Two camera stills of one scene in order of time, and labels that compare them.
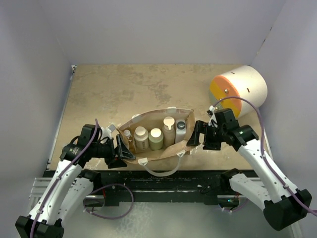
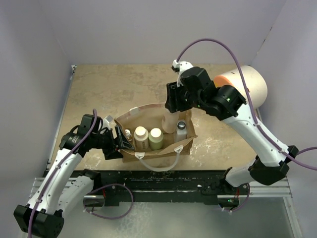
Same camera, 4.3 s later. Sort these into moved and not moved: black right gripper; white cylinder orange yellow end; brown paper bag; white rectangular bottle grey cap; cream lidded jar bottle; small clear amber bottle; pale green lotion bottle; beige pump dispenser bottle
Moved: beige pump dispenser bottle; brown paper bag; black right gripper
Not moved: white cylinder orange yellow end; pale green lotion bottle; cream lidded jar bottle; white rectangular bottle grey cap; small clear amber bottle
